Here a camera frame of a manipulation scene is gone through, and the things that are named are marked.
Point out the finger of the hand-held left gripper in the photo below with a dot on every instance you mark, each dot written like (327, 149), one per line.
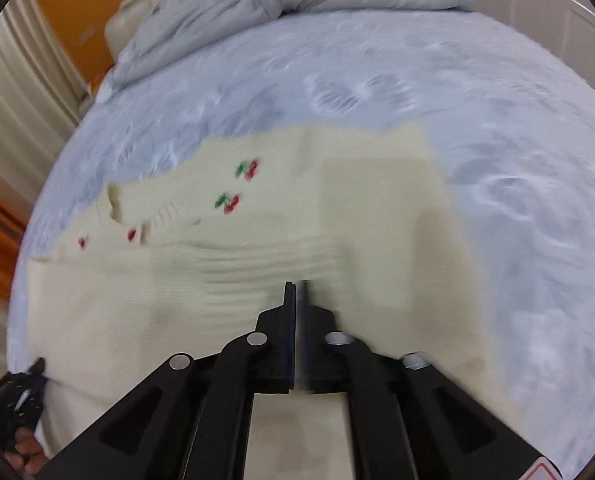
(37, 367)

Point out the grey quilt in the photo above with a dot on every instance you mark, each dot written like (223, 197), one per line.
(257, 5)

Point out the person's left hand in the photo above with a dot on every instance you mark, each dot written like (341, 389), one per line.
(27, 452)

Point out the beige curtain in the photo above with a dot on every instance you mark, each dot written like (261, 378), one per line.
(22, 90)

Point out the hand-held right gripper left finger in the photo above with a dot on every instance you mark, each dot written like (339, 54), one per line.
(290, 310)

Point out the bed with light blue sheet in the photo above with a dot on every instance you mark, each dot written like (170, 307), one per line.
(477, 135)

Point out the cream cherry knit sweater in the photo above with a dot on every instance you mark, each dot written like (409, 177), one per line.
(187, 280)

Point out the white wardrobe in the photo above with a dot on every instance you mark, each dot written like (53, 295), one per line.
(542, 5)

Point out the beige padded headboard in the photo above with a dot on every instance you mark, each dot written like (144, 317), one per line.
(127, 15)

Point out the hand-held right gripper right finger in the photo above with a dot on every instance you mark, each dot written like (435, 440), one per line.
(305, 310)

